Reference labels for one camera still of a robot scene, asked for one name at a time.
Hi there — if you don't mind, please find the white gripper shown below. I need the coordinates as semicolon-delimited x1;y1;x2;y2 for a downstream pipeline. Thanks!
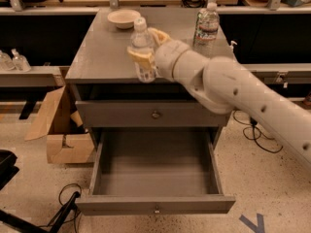
127;27;190;82

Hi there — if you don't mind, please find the blue label plastic bottle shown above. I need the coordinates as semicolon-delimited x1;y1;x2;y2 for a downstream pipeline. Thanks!
130;17;156;83

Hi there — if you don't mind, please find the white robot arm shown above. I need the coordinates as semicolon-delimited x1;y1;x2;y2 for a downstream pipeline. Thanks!
127;28;311;170

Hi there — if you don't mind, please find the clear green label water bottle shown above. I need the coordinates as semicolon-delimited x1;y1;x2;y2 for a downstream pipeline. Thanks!
192;2;220;57

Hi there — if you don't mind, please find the grey wooden drawer cabinet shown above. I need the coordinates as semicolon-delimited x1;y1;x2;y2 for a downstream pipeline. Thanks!
65;6;247;153

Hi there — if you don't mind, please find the closed grey upper drawer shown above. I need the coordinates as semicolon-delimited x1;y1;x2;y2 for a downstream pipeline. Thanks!
76;100;229;127

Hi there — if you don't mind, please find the small white pump bottle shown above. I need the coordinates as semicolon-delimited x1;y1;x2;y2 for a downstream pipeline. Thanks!
230;41;238;52

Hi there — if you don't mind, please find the open grey middle drawer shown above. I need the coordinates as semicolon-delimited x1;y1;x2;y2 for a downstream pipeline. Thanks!
77;128;235;216

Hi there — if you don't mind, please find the clear sanitizer pump bottle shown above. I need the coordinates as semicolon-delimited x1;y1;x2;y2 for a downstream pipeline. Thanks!
12;49;31;72

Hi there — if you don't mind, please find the white ceramic bowl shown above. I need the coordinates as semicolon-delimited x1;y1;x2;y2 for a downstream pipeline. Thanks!
107;9;141;29

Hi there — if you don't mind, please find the brown cardboard box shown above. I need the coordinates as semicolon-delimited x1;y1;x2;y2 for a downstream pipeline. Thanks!
24;86;95;164

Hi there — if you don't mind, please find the black chair edge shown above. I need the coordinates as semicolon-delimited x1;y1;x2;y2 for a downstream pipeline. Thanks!
0;150;19;190

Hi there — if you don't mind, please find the black stand leg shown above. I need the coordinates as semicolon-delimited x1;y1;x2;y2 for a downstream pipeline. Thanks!
0;183;82;233

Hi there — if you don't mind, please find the black power cable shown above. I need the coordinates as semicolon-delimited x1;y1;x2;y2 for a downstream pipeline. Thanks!
232;110;284;154

